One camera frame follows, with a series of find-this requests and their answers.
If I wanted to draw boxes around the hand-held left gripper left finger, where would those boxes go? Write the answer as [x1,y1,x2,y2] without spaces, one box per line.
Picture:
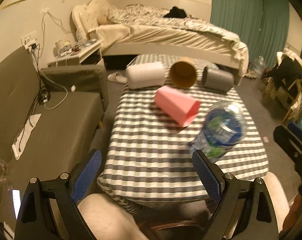
[14,149,103,240]

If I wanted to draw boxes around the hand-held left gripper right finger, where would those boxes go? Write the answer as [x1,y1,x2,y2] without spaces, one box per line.
[192,149,279,240]

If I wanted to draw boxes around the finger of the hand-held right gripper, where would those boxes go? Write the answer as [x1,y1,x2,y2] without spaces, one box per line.
[274,121,302,159]

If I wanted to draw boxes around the pink cup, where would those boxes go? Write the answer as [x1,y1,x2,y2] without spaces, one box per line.
[155,85,201,127]

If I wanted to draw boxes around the grey cup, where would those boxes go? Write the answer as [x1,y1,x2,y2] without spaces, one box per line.
[201,66,235,93]

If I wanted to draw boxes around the brown paper cup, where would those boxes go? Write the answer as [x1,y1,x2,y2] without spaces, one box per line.
[169,57,198,89]

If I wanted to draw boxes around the person's right leg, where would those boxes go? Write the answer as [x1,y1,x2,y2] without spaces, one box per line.
[262,173,291,234]

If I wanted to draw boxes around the person's leg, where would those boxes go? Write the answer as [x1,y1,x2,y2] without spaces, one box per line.
[262,173,291,234]
[77,193,151,240]

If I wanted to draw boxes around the clear plastic water bottle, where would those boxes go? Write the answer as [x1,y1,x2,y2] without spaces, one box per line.
[190,101,247,159]

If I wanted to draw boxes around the person's left leg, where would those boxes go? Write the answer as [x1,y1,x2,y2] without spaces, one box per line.
[77,193,151,240]

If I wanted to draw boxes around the wooden chair with clothes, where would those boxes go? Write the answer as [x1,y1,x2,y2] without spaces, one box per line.
[263,47,302,120]

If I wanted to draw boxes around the grey white checked tablecloth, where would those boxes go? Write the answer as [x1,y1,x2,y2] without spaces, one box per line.
[97,54,270,216]

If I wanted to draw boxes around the grey sofa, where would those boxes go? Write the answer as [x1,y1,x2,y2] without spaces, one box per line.
[0,45,109,220]

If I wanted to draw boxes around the white cloth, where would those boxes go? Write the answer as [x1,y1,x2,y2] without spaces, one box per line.
[12,114,42,160]

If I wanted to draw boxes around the large clear water jug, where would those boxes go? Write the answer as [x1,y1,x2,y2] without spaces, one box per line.
[251,56,266,78]

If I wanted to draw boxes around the lit phone screen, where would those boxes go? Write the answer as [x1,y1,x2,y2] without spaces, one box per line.
[12,189,21,219]

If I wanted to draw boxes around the beige slipper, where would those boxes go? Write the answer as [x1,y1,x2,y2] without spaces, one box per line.
[108,71,128,83]

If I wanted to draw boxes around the white rectangular box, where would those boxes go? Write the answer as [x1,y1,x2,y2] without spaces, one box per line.
[126,62,165,90]

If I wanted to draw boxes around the white nightstand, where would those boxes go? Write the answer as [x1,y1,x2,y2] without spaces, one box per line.
[48,39,106,67]

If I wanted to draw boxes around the green curtain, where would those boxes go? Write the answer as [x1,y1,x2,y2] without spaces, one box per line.
[210,0,290,67]

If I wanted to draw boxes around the bed with cream sheet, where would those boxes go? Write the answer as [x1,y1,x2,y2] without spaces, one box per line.
[71,4,250,79]

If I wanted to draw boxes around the white power strip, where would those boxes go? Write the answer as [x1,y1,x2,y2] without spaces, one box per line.
[21,31,39,52]

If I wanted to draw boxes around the cream pillow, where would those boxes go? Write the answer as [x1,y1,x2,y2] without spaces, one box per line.
[86,0,111,28]

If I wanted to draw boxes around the black garment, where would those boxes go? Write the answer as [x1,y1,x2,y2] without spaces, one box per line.
[163,6,189,19]

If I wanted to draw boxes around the patterned grey blanket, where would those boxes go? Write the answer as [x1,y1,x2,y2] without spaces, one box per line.
[107,4,233,38]

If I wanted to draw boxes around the white charging cable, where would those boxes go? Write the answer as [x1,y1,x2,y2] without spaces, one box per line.
[37,47,78,110]

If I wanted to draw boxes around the black cable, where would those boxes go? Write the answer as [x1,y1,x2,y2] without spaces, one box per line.
[16,44,51,153]

